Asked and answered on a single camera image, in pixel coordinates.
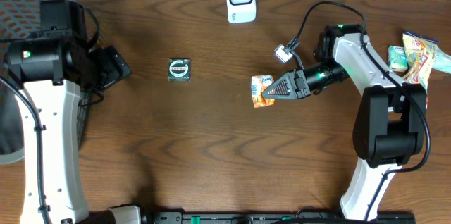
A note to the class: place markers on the green Kleenex tissue pack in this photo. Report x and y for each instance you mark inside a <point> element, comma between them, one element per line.
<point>397,59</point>

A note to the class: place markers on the yellow snack chip bag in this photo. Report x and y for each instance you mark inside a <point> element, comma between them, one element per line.
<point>420,52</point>

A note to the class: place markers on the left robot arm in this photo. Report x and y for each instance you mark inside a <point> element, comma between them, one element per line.
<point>54,72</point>

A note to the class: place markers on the large wet wipes pack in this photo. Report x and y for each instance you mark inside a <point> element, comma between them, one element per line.
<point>441,61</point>

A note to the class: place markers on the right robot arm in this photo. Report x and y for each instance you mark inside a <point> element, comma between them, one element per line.
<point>389,128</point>

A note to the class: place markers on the green Zam-Buk ointment box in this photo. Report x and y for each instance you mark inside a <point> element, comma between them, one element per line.
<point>179,70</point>

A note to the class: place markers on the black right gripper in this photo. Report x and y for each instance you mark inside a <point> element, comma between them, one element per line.
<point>294,76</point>

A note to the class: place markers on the orange Kleenex tissue pack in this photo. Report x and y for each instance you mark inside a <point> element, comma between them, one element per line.
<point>258,84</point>

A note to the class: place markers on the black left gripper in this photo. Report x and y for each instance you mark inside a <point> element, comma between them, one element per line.
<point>115,64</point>

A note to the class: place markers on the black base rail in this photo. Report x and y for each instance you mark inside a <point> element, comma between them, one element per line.
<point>173,217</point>

